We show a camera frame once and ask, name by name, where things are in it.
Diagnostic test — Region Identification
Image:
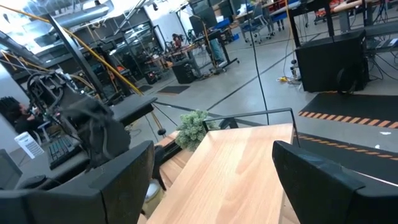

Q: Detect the black mat orange striped edge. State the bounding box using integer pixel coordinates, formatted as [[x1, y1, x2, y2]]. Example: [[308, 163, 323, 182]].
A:
[[298, 91, 398, 130], [294, 133, 398, 188]]

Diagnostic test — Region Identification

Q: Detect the black computer case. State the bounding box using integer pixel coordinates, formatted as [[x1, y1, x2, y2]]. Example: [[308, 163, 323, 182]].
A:
[[294, 29, 370, 94]]

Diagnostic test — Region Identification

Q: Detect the yellow hanging cable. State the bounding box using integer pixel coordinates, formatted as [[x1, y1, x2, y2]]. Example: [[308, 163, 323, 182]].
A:
[[0, 4, 166, 136]]

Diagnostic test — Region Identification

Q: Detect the black floor bin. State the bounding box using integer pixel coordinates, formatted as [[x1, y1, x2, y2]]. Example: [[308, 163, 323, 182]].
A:
[[171, 58, 197, 85]]

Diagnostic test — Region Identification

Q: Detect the black desk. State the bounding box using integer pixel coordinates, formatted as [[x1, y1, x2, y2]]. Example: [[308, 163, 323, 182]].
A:
[[110, 95, 159, 127]]

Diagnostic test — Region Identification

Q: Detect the silver ceiling duct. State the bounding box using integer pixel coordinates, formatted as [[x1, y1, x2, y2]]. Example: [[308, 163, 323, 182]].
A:
[[52, 2, 114, 29]]

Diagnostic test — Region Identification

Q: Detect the black computer mouse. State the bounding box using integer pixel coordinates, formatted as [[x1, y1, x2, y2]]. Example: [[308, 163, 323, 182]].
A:
[[18, 174, 47, 189]]

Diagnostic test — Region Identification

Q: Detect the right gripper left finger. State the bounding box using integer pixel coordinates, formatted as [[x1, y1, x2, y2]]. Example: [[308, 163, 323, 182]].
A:
[[0, 140, 155, 224]]

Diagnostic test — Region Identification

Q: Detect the green label tin can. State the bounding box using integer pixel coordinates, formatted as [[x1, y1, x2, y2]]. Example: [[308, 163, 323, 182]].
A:
[[142, 179, 165, 218]]

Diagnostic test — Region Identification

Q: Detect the dark monitor screen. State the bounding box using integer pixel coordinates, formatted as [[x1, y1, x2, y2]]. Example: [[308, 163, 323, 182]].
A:
[[0, 148, 23, 190]]

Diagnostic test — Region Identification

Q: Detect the white printed card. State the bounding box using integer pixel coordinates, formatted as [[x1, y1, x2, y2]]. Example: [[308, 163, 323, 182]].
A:
[[14, 131, 45, 160]]

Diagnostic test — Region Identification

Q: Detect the black diagonal metal post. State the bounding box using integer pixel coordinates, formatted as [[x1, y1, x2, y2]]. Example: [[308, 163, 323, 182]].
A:
[[45, 14, 107, 98]]

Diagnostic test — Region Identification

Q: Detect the green plant in white pot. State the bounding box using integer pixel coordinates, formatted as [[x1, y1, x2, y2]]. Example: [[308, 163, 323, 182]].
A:
[[175, 109, 219, 152]]

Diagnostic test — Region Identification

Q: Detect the black hanging cable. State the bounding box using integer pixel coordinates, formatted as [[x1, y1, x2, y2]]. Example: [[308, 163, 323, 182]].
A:
[[248, 0, 271, 126]]

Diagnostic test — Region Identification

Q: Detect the grey office chair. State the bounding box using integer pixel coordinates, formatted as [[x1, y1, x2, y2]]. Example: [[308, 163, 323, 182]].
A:
[[241, 2, 272, 45]]

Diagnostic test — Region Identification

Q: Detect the person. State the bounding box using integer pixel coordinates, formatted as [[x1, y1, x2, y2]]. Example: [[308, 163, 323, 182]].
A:
[[0, 96, 46, 147], [172, 33, 185, 51]]

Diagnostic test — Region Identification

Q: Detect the small dark floor mat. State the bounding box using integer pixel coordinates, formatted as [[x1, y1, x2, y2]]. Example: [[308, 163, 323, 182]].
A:
[[157, 85, 191, 95]]

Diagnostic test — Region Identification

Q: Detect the black keyboard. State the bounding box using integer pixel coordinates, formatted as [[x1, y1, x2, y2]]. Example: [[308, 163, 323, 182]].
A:
[[47, 135, 83, 170]]

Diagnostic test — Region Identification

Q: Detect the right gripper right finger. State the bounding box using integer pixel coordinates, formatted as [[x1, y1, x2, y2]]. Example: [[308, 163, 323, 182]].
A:
[[272, 140, 398, 224]]

